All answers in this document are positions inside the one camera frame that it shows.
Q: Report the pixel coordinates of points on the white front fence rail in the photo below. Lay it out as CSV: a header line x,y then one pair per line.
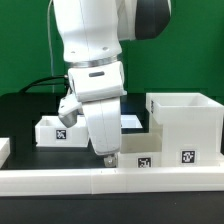
x,y
107,181

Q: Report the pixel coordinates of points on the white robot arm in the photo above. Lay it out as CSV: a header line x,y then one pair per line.
x,y
91,32

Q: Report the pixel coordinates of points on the white drawer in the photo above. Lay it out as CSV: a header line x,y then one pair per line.
x,y
141,150
51,132

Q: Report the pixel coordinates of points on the white fence rail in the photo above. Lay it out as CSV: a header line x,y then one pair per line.
x,y
4,150
107,181

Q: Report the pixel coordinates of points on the paper sheet with markers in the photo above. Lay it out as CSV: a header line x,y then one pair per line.
x,y
130,121

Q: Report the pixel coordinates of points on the white left fence rail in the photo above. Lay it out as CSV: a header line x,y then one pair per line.
x,y
4,150

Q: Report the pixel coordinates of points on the white drawer cabinet box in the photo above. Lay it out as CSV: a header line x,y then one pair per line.
x,y
189,126

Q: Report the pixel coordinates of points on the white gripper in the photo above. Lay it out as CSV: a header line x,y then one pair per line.
x,y
96,91

